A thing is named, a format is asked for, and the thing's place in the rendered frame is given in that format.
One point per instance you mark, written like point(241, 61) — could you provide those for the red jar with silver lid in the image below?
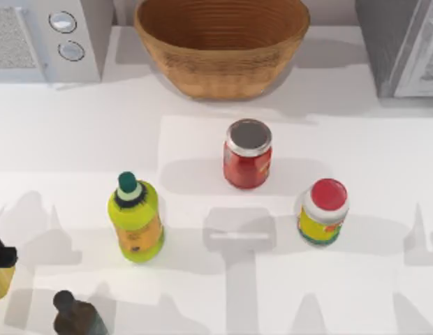
point(247, 157)

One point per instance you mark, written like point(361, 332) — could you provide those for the yellow-green bottle with green cap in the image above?
point(138, 223)

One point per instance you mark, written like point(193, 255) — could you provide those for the brown woven basket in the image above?
point(221, 52)

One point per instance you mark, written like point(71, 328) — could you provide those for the yellow jar with red lid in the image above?
point(323, 216)

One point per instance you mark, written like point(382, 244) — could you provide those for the round silver microwave knob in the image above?
point(62, 21)
point(71, 51)

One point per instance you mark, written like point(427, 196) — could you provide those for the dark brown bottle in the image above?
point(77, 315)

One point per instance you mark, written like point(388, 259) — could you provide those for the pale microwave oven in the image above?
point(35, 42)

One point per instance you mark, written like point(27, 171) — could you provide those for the yellow bottle with black cap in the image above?
point(1, 275)

